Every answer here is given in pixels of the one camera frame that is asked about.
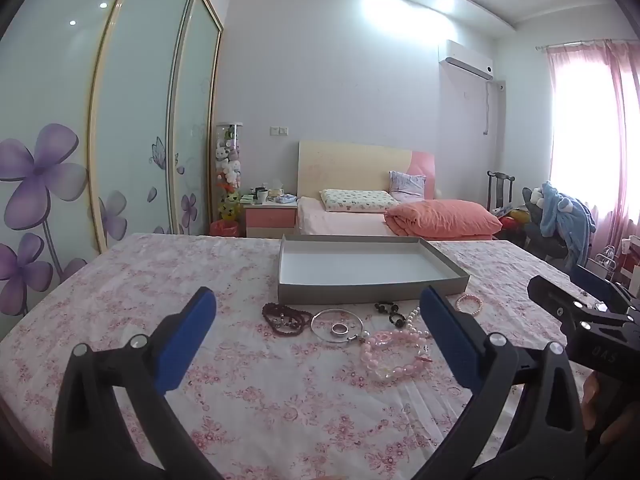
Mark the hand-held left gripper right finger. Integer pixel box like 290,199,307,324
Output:
415,285,586,480

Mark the white wire rack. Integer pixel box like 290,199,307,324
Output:
590,246,626,281

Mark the red and yellow toy pile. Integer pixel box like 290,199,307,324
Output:
500,207,531,233

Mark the beige and pink headboard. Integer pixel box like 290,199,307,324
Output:
298,141,437,200

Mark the person's right hand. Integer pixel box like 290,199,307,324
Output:
581,372,640,443

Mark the black bead bracelet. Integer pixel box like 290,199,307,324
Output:
374,301,407,327

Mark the white floral pillow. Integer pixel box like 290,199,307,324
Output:
319,188,401,213

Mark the white air conditioner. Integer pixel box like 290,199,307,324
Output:
438,40,495,81

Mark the clear tube of plush toys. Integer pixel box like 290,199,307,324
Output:
215,122,244,201

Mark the silver bangle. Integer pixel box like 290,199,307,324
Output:
310,309,367,345

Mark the black wooden chair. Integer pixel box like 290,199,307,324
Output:
487,171,516,213

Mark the blue plush garment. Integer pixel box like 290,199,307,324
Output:
532,181,597,271

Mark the pink floral tablecloth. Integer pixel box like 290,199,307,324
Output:
0,232,616,480

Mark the grey cardboard tray box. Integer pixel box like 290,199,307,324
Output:
277,233,471,307

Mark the dark office chair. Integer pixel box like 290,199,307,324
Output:
521,187,576,261

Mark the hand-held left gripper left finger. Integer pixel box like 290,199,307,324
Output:
52,286,223,480

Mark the purple pillow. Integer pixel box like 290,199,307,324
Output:
389,170,427,196

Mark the air conditioner pipe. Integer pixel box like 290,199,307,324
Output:
482,79,505,136

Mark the yellow plush toy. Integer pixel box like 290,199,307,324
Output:
218,194,242,222

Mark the white pearl bracelet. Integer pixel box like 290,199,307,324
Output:
395,307,431,356

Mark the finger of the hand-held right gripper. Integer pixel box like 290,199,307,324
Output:
570,265,640,311
527,275,608,318

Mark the large pink bead bracelet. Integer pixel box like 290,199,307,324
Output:
360,330,435,385

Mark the pink curtain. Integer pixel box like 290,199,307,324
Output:
537,42,640,261

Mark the pink and white nightstand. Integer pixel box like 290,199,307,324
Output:
241,195,300,239

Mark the bed with pink sheet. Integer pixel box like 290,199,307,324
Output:
296,196,506,241

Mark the dark red bead bracelet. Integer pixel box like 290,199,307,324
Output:
262,302,313,339

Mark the wardrobe with purple flowers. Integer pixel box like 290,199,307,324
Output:
0,0,223,316

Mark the orange pillow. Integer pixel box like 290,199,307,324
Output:
384,199,503,239

